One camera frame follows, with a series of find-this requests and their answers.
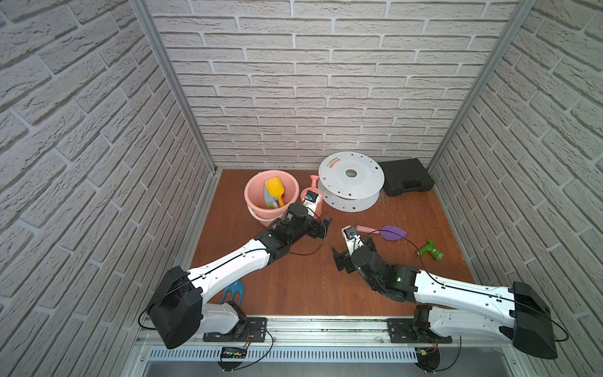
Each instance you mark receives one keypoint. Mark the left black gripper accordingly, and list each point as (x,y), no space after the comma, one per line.
(318,227)

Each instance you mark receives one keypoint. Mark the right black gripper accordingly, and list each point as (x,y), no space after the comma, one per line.
(344,258)

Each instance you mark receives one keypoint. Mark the pink watering can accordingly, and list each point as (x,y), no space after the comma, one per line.
(313,187)

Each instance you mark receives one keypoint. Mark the teal trowel light handle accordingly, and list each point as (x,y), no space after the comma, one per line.
(270,201)

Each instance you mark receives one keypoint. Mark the yellow scoop blue tip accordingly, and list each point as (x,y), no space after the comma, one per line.
(276,189)

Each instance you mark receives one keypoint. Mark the purple scoop pink handle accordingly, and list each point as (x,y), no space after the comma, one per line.
(389,233)

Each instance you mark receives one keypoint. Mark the pink plastic bucket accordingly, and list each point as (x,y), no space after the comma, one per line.
(254,195)

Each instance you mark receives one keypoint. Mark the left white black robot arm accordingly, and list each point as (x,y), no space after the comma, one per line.
(180,308)

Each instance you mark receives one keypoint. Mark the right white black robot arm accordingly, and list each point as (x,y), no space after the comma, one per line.
(520,313)

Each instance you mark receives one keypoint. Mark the black plastic tool case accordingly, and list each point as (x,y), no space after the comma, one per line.
(406,176)

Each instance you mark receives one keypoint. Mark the black round connector box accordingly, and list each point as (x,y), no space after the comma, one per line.
(428,360)

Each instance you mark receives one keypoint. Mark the small green circuit board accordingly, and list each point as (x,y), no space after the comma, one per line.
(233,353)

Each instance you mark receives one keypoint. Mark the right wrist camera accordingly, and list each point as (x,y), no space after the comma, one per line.
(352,239)

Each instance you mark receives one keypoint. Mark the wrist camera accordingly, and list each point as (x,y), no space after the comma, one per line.
(311,200)
(352,239)

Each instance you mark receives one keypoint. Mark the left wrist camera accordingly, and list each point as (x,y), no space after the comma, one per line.
(311,200)

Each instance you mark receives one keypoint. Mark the white cable spool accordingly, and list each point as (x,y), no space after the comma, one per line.
(350,181)

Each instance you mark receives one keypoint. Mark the blue fork yellow handle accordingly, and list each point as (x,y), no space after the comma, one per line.
(234,292)

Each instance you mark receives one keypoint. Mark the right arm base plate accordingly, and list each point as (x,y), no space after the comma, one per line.
(404,330)

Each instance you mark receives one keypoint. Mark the green hose nozzle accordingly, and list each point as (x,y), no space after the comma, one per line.
(429,248)

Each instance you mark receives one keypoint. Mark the aluminium front rail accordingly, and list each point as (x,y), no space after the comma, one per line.
(469,330)

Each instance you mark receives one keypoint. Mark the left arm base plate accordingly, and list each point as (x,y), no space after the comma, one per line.
(251,329)

